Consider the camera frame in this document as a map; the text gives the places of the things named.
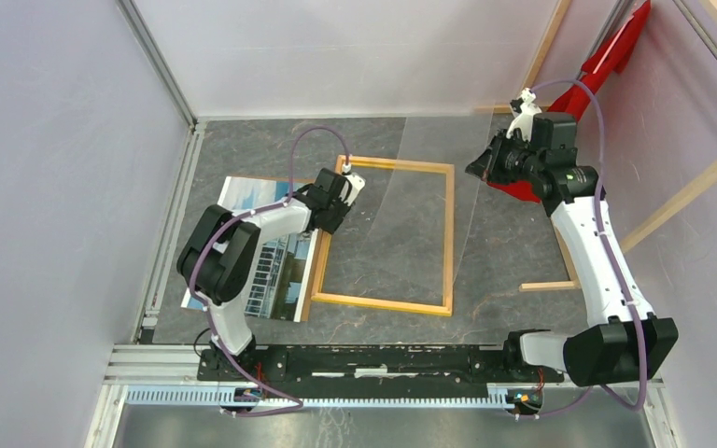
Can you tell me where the building photo print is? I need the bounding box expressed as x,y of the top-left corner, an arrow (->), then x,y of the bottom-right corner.
176,176 -> 316,321

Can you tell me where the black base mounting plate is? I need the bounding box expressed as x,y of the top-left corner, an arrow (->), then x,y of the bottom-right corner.
197,344 -> 565,399

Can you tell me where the yellow wooden picture frame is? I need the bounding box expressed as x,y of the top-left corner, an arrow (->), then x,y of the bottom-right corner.
310,155 -> 455,316

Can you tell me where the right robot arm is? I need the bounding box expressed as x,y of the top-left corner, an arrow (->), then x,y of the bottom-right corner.
466,112 -> 679,386

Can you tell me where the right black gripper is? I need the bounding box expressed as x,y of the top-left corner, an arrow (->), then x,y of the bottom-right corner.
466,128 -> 544,186

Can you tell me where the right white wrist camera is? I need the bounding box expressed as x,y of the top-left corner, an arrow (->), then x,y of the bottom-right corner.
506,88 -> 542,142

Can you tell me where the light wooden beam structure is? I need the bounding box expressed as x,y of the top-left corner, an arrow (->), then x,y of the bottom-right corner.
473,0 -> 717,293

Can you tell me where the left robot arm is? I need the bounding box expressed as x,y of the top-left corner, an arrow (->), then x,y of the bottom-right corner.
176,168 -> 366,381

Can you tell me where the brown cardboard backing board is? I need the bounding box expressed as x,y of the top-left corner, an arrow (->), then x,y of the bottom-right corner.
218,176 -> 319,322

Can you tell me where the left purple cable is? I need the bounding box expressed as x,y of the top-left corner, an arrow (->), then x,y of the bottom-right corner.
188,126 -> 352,418

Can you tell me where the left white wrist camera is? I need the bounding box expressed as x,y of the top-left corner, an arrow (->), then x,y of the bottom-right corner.
341,162 -> 366,206

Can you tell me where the red cloth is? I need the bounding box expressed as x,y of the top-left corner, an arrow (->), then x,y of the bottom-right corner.
485,1 -> 653,205

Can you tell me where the aluminium rail frame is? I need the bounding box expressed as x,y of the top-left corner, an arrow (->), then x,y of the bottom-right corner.
88,118 -> 679,447

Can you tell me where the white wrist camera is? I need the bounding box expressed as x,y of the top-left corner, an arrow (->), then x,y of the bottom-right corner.
506,88 -> 542,142
341,162 -> 366,206

